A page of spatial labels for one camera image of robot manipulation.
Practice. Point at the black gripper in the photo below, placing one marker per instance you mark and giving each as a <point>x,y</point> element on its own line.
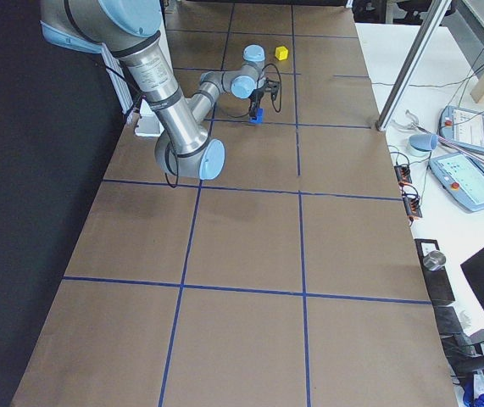
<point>256,97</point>

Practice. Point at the blue cube block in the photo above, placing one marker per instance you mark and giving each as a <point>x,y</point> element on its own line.
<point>257,116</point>

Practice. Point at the yellow cube block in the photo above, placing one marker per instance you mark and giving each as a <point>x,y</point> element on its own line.
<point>281,53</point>

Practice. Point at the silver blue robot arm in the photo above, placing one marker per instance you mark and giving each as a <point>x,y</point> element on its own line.
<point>131,32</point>
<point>249,82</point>

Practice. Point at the black orange connector strip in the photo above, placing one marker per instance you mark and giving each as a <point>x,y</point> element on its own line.
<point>403,174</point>
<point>411,203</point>

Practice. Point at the far teach pendant tablet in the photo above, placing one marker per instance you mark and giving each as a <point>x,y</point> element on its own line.
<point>464,127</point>

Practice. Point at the teach pendant tablet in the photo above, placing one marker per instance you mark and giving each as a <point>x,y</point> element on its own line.
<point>464,127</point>
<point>462,177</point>

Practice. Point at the near teach pendant tablet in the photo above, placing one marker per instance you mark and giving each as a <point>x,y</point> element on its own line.
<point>462,177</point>

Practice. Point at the metal cup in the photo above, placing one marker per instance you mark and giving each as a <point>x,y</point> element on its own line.
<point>434,260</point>

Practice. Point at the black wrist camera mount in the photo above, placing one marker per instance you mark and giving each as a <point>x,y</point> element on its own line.
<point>274,87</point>

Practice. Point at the white camera pole mount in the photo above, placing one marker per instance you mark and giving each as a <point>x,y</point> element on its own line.
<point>145,120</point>

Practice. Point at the aluminium frame post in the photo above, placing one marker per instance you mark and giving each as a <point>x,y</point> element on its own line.
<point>434,18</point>

